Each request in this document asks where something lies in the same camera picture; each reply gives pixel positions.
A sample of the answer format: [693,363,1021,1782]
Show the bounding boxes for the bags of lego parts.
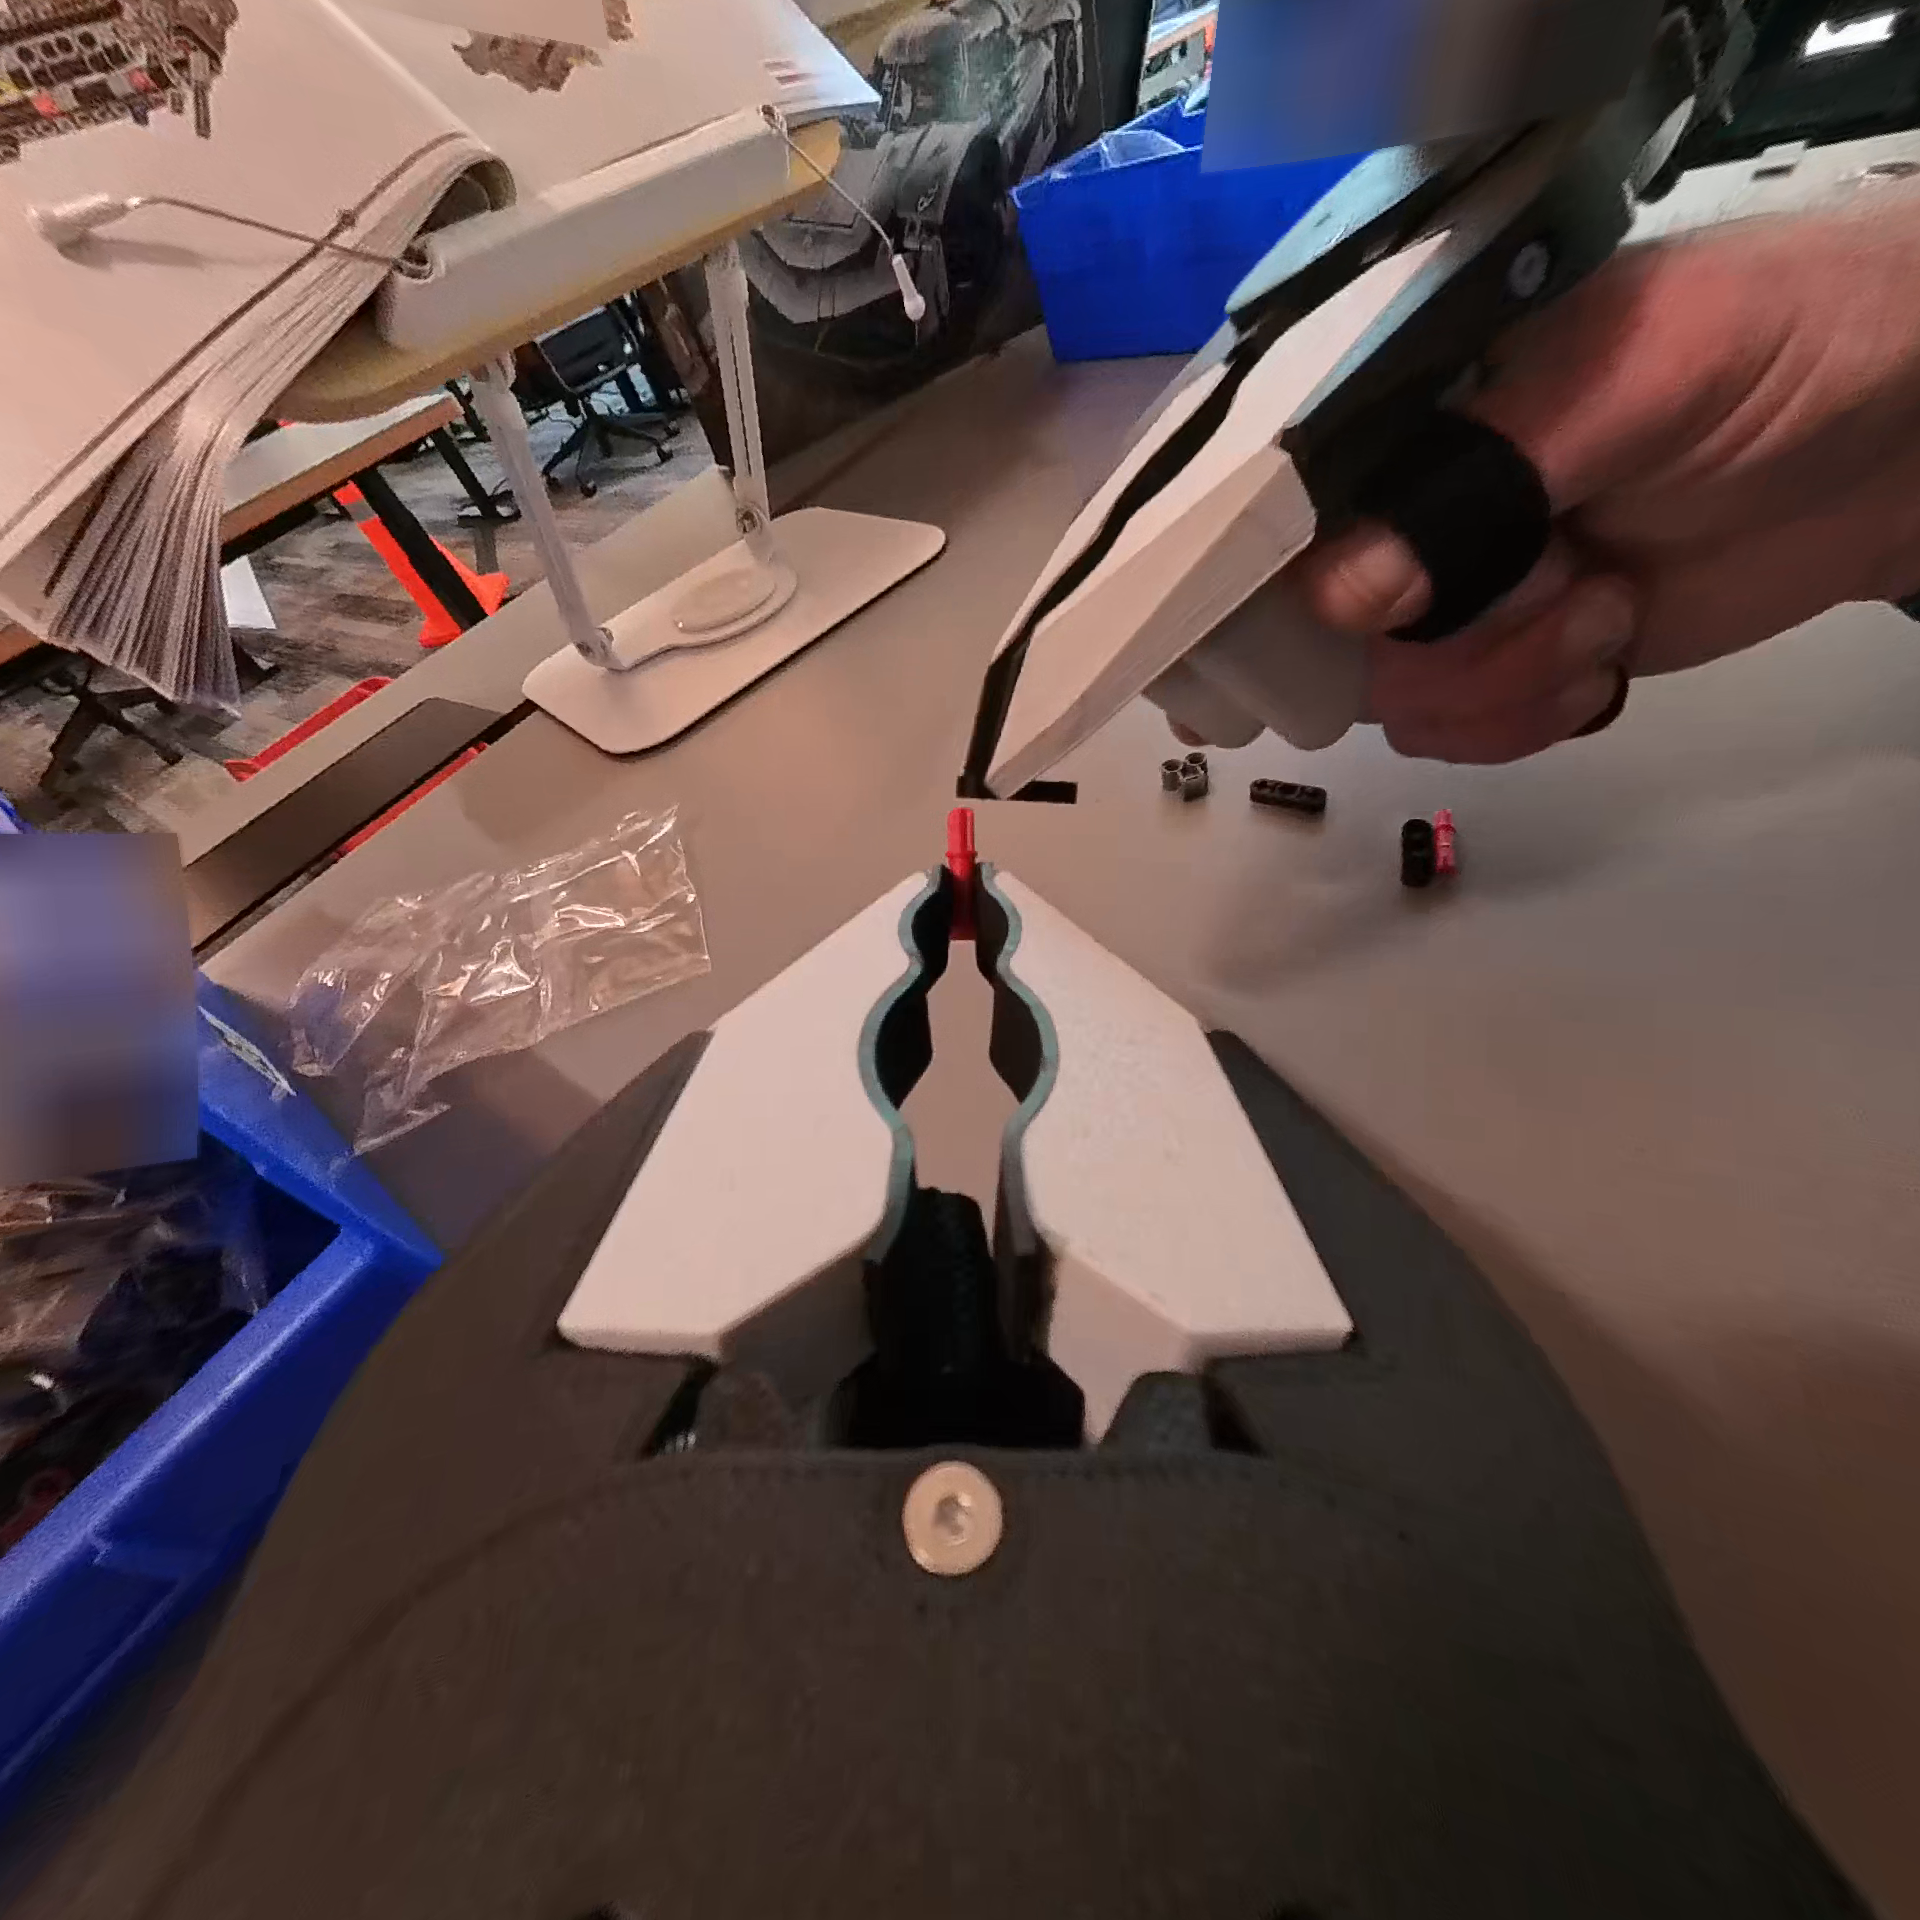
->
[0,1167,335,1560]

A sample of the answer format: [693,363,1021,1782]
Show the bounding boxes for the person's right hand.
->
[1303,188,1920,771]

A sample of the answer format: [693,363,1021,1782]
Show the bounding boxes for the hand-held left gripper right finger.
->
[971,863,1356,1445]

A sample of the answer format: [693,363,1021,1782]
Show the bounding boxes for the black office chair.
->
[529,289,694,501]

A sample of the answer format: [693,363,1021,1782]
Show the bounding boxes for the lego instruction book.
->
[0,0,886,710]

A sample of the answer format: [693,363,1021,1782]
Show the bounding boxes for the white book stand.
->
[30,105,950,755]

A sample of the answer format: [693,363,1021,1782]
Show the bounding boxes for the table with orange legs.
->
[0,381,513,840]

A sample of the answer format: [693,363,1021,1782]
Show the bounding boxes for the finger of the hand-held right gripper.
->
[958,320,1250,801]
[987,228,1453,793]

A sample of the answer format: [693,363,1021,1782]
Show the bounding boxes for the blue plastic bin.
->
[0,972,449,1820]
[1011,96,1385,366]

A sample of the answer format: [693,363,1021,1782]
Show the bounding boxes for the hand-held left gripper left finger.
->
[556,867,955,1360]

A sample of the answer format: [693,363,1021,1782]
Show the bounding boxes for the wall poster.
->
[732,0,1162,400]

